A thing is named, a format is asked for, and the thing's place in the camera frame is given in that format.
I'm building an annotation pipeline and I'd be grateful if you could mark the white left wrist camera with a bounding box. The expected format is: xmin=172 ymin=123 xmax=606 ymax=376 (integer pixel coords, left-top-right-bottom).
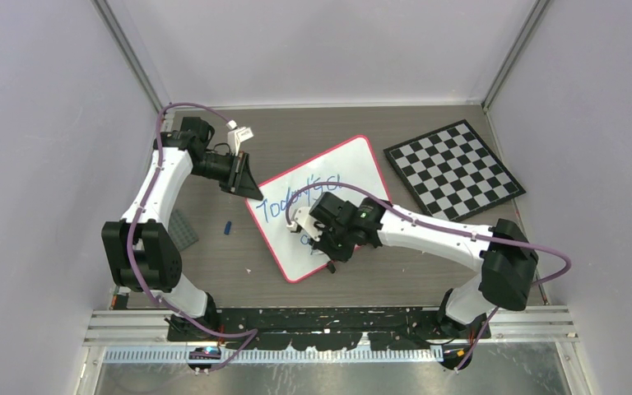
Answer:
xmin=227 ymin=127 xmax=253 ymax=155

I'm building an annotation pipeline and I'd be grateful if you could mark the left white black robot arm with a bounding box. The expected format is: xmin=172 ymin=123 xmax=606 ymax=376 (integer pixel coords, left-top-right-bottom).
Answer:
xmin=101 ymin=117 xmax=263 ymax=341

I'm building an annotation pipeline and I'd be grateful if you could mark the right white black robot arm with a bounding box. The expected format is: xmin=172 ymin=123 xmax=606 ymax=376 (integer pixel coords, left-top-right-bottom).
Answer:
xmin=290 ymin=193 xmax=538 ymax=338

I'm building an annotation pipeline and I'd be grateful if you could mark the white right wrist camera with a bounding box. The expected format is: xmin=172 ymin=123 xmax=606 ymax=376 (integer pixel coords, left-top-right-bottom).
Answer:
xmin=286 ymin=207 xmax=323 ymax=242

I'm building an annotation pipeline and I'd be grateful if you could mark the black white checkerboard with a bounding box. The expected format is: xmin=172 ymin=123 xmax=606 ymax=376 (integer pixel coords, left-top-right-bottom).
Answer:
xmin=383 ymin=120 xmax=526 ymax=222

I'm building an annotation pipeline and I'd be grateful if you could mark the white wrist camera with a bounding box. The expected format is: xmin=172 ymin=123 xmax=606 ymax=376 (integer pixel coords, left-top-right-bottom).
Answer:
xmin=227 ymin=127 xmax=253 ymax=155
xmin=286 ymin=207 xmax=323 ymax=242

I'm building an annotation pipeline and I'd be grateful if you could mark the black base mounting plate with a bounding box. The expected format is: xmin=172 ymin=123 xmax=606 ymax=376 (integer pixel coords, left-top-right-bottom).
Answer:
xmin=166 ymin=306 xmax=487 ymax=351

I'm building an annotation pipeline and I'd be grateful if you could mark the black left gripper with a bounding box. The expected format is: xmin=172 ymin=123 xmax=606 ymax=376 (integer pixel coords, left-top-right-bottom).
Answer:
xmin=191 ymin=150 xmax=263 ymax=200

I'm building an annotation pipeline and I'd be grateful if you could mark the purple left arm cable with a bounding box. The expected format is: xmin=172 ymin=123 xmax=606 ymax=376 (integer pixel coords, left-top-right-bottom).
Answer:
xmin=125 ymin=101 xmax=260 ymax=374

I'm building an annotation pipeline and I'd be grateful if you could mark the grey studded building plate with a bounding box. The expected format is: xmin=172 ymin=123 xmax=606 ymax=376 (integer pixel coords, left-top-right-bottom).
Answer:
xmin=168 ymin=209 xmax=198 ymax=252

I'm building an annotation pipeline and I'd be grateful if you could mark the white slotted cable rail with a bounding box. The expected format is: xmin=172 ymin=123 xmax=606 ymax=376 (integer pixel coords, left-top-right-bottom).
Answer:
xmin=102 ymin=345 xmax=444 ymax=365

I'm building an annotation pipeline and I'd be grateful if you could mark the pink framed whiteboard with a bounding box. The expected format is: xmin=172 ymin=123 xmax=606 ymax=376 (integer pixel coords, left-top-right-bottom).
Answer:
xmin=245 ymin=135 xmax=391 ymax=283

